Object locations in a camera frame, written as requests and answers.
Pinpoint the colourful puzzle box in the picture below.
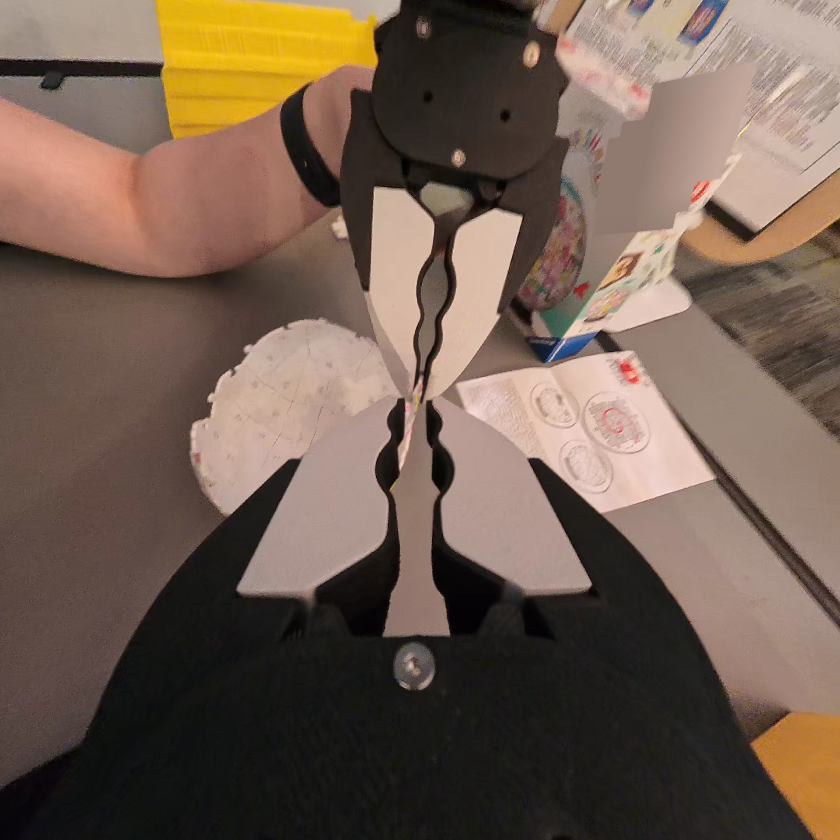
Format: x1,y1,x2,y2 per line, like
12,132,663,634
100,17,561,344
515,98,706,364

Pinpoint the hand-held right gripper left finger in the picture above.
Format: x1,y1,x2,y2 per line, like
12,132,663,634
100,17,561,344
236,395,408,602

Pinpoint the person's left forearm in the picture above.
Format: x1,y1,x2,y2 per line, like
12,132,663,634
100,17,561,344
0,95,329,278

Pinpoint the black wristband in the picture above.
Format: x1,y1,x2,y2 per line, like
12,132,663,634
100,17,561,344
280,82,342,207

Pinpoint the wooden board with instruction sheet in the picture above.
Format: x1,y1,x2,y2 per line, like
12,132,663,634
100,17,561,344
551,0,840,266

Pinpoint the single curved puzzle piece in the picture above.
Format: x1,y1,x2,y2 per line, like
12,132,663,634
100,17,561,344
402,375,429,473

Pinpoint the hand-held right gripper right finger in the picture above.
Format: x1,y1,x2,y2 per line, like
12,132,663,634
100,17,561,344
425,397,593,602

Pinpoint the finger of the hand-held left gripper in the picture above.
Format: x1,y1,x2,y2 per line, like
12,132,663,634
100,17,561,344
425,209,525,401
364,185,439,396

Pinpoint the person's left hand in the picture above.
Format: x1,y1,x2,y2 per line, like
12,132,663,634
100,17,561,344
305,66,376,179

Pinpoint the half-built colourful puzzle ball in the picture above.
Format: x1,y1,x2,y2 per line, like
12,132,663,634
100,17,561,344
189,318,421,516

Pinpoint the folded paper instruction leaflet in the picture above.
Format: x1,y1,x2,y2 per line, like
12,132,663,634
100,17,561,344
456,351,716,514

